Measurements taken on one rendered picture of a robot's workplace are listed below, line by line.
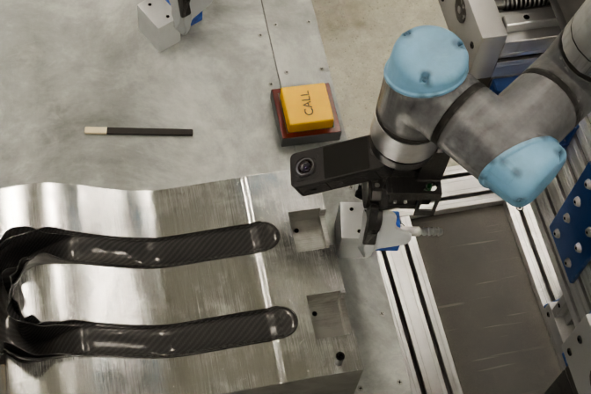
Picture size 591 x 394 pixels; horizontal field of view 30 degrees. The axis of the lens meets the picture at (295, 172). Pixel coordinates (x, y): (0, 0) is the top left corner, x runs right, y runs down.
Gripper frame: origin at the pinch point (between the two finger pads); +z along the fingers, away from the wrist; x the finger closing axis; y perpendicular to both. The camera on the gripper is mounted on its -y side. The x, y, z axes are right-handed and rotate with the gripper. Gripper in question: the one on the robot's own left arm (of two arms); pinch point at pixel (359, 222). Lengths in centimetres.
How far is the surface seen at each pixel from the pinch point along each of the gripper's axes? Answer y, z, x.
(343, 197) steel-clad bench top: -1.1, 4.7, 6.0
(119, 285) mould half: -28.1, -5.6, -11.4
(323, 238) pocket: -4.8, -2.0, -3.3
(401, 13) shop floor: 27, 85, 100
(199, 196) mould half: -19.5, -3.8, 1.0
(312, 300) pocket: -6.4, -2.8, -11.6
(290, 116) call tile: -8.0, 1.0, 15.8
